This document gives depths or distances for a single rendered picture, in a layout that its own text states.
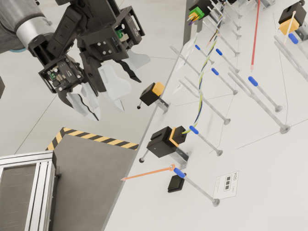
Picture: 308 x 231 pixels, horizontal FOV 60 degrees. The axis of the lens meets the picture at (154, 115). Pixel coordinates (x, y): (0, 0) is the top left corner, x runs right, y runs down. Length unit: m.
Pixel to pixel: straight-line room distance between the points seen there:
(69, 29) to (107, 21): 0.07
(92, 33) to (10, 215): 1.37
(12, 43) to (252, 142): 0.59
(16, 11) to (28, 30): 0.04
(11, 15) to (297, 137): 0.59
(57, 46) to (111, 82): 0.11
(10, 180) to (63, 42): 1.41
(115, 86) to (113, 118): 1.82
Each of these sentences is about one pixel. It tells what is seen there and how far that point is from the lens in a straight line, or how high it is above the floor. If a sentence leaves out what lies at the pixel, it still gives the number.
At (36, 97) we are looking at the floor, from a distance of 2.68.
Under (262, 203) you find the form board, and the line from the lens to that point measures 0.41.
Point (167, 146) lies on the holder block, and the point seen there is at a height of 1.13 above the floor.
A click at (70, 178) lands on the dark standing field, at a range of 1.95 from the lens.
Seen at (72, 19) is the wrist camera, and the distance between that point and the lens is 0.44.
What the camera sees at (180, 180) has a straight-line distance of 0.57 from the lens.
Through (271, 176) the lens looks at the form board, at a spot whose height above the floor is 1.22.
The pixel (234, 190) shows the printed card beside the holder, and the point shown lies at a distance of 0.46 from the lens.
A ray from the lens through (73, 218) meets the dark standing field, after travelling 1.79.
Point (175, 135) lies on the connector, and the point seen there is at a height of 1.16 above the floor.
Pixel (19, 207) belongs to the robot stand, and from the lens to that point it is 1.68.
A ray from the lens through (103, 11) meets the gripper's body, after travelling 0.41.
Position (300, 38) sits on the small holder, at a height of 1.29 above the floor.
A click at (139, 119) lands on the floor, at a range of 2.24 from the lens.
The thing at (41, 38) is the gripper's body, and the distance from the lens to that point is 0.62.
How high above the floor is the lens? 1.55
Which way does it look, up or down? 43 degrees down
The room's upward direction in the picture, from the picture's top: straight up
